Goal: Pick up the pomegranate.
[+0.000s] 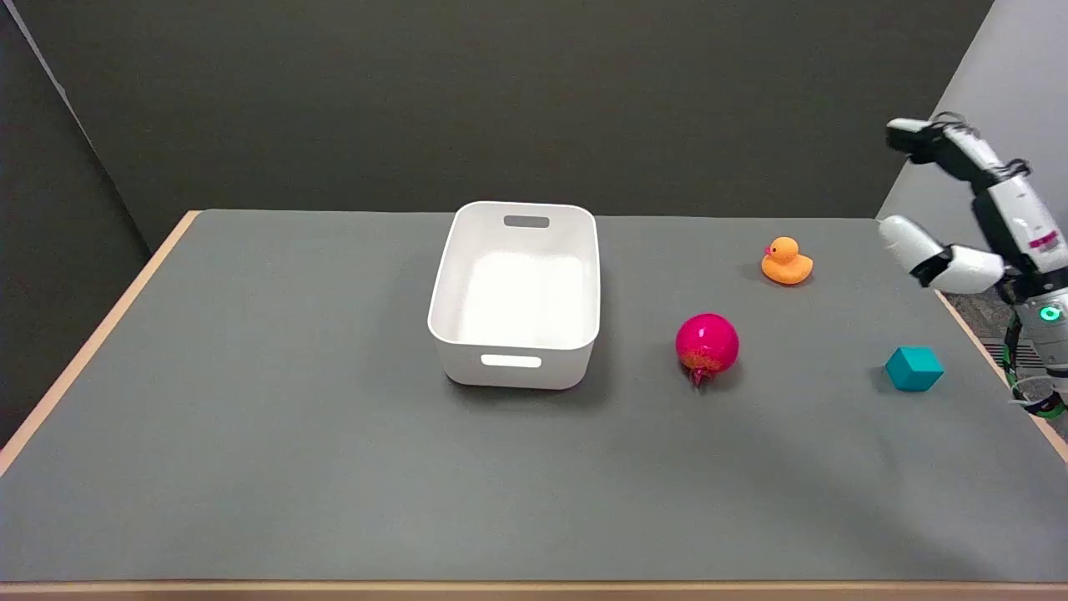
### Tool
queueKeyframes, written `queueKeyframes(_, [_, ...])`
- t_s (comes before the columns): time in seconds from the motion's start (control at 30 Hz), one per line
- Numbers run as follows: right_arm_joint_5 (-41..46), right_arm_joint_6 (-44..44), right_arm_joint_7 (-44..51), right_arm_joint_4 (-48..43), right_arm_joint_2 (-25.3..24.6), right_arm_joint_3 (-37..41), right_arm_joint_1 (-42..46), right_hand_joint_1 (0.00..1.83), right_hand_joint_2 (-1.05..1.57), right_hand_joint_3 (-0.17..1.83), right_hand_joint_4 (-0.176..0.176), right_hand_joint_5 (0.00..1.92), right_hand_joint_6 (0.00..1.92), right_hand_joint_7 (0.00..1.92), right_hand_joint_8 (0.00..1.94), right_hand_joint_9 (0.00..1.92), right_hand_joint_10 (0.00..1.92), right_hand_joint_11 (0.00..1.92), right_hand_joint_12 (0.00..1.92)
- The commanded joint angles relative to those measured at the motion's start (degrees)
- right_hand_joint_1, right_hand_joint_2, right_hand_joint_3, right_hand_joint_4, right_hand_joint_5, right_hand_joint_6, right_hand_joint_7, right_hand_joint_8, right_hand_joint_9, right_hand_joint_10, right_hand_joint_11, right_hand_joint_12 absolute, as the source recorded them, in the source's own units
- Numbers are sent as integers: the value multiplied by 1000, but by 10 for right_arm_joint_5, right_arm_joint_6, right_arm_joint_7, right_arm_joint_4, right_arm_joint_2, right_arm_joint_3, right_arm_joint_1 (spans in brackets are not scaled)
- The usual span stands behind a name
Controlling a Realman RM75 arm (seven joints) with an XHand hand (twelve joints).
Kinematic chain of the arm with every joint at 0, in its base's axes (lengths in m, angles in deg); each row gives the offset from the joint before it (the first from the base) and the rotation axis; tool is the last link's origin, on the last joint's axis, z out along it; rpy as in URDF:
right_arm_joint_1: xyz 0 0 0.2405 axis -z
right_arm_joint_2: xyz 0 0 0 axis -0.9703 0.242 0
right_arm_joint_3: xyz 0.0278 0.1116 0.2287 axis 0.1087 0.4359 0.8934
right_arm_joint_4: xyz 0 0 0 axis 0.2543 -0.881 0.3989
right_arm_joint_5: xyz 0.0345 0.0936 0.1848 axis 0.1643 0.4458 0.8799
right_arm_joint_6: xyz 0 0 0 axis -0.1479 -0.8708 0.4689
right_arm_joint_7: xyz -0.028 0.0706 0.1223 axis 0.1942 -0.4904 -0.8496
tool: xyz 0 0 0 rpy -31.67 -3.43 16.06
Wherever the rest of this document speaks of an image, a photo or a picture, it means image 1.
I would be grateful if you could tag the teal cube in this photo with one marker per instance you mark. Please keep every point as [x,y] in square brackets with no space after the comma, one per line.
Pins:
[914,369]

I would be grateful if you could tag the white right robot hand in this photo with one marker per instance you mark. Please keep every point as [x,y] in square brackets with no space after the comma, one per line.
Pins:
[1014,219]

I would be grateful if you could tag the magenta pomegranate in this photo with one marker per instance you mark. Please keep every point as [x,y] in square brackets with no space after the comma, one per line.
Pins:
[707,345]

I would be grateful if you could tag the white plastic bin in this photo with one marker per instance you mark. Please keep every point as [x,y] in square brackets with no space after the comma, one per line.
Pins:
[517,294]

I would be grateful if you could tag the orange rubber duck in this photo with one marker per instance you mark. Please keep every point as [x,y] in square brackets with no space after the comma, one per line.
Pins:
[785,262]

